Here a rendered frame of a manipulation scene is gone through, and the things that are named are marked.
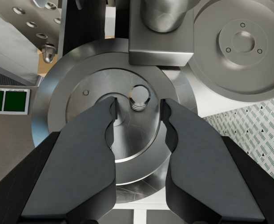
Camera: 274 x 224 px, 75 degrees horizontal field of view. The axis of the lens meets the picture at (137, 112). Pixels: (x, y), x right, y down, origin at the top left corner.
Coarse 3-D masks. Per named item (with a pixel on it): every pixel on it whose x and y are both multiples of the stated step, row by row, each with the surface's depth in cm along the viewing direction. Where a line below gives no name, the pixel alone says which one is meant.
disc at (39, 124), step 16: (80, 48) 17; (96, 48) 17; (112, 48) 17; (64, 64) 16; (48, 80) 16; (176, 80) 16; (48, 96) 16; (192, 96) 16; (32, 112) 16; (32, 128) 16; (160, 176) 15; (128, 192) 15; (144, 192) 15
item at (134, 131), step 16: (96, 80) 14; (112, 80) 14; (128, 80) 14; (144, 80) 14; (80, 96) 14; (96, 96) 14; (128, 96) 14; (80, 112) 14; (128, 112) 14; (144, 112) 14; (128, 128) 14; (144, 128) 14; (112, 144) 14; (128, 144) 14; (144, 144) 14
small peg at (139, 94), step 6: (138, 84) 11; (132, 90) 11; (138, 90) 11; (144, 90) 11; (132, 96) 11; (138, 96) 11; (144, 96) 11; (150, 96) 11; (132, 102) 11; (138, 102) 11; (144, 102) 11; (132, 108) 14; (138, 108) 13; (144, 108) 13
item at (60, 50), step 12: (72, 0) 21; (84, 0) 25; (96, 0) 33; (72, 12) 21; (84, 12) 26; (96, 12) 33; (60, 24) 19; (72, 24) 21; (84, 24) 26; (96, 24) 34; (60, 36) 19; (72, 36) 21; (84, 36) 26; (96, 36) 34; (60, 48) 18; (72, 48) 21
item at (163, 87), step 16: (80, 64) 16; (96, 64) 16; (112, 64) 16; (128, 64) 16; (64, 80) 16; (80, 80) 16; (160, 80) 16; (64, 96) 15; (160, 96) 16; (176, 96) 16; (48, 112) 15; (64, 112) 15; (48, 128) 15; (160, 128) 15; (160, 144) 15; (128, 160) 15; (144, 160) 15; (160, 160) 15; (128, 176) 15; (144, 176) 15
